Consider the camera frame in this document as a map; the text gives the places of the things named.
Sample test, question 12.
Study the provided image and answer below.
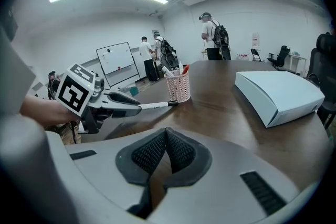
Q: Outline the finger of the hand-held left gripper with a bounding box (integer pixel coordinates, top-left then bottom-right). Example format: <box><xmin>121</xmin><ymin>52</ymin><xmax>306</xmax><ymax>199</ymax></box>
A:
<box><xmin>111</xmin><ymin>104</ymin><xmax>143</xmax><ymax>118</ymax></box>
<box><xmin>108</xmin><ymin>92</ymin><xmax>142</xmax><ymax>106</ymax></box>

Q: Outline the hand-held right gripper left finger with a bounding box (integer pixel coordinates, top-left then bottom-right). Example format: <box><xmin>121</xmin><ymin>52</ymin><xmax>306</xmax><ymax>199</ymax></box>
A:
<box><xmin>46</xmin><ymin>127</ymin><xmax>167</xmax><ymax>224</ymax></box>

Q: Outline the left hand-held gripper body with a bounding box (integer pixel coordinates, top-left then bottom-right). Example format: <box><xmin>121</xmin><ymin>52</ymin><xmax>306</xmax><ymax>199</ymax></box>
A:
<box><xmin>55</xmin><ymin>63</ymin><xmax>114</xmax><ymax>135</ymax></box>

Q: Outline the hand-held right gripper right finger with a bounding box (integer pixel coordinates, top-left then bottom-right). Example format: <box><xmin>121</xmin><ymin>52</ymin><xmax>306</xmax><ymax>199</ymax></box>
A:
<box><xmin>149</xmin><ymin>127</ymin><xmax>300</xmax><ymax>224</ymax></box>

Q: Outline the white pen with black cap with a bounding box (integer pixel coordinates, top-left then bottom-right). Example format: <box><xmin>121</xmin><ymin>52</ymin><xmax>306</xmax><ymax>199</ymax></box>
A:
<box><xmin>140</xmin><ymin>100</ymin><xmax>180</xmax><ymax>111</ymax></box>

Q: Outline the pink mesh pen holder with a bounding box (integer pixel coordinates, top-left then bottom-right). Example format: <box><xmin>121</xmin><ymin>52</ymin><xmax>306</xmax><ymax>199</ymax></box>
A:
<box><xmin>163</xmin><ymin>69</ymin><xmax>191</xmax><ymax>103</ymax></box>

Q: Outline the whiteboard on wheeled stand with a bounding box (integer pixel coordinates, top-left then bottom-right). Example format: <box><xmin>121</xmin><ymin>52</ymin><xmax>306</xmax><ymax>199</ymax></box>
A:
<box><xmin>95</xmin><ymin>41</ymin><xmax>140</xmax><ymax>88</ymax></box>

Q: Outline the dark wooden table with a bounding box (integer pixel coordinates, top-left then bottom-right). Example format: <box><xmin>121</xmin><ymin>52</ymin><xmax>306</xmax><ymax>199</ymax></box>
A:
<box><xmin>80</xmin><ymin>59</ymin><xmax>332</xmax><ymax>194</ymax></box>

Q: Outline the flat white box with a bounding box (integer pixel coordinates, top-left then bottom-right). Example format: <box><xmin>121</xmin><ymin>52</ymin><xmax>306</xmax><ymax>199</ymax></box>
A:
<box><xmin>234</xmin><ymin>70</ymin><xmax>326</xmax><ymax>129</ymax></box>

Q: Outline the black folding chair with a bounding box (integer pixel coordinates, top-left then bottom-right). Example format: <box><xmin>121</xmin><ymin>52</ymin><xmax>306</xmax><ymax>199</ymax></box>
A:
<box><xmin>250</xmin><ymin>48</ymin><xmax>264</xmax><ymax>62</ymax></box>

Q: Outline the black office chair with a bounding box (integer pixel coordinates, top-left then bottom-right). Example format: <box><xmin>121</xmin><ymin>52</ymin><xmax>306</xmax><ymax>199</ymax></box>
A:
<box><xmin>267</xmin><ymin>45</ymin><xmax>291</xmax><ymax>70</ymax></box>
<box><xmin>305</xmin><ymin>32</ymin><xmax>336</xmax><ymax>130</ymax></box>

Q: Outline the white desk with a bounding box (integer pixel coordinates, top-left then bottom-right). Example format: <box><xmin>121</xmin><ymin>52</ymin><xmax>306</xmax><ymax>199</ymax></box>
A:
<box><xmin>287</xmin><ymin>53</ymin><xmax>308</xmax><ymax>76</ymax></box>

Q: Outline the white and red wall poster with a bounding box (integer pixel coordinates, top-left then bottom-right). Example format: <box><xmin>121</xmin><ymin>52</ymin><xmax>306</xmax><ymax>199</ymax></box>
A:
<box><xmin>251</xmin><ymin>32</ymin><xmax>260</xmax><ymax>49</ymax></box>

